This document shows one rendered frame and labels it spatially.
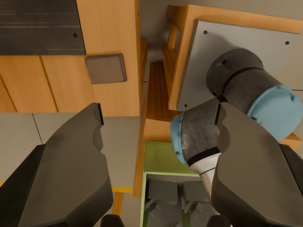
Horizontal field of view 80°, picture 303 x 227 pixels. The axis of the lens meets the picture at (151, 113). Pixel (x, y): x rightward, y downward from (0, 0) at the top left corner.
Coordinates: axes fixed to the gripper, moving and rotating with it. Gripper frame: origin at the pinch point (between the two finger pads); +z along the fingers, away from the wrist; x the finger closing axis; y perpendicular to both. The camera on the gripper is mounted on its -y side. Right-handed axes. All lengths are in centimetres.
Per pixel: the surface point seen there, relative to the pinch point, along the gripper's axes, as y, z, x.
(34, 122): 89, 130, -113
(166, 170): 45, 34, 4
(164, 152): 46, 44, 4
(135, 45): 3.5, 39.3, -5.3
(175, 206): 73, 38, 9
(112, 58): 6.2, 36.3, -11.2
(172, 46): 17, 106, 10
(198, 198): 66, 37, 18
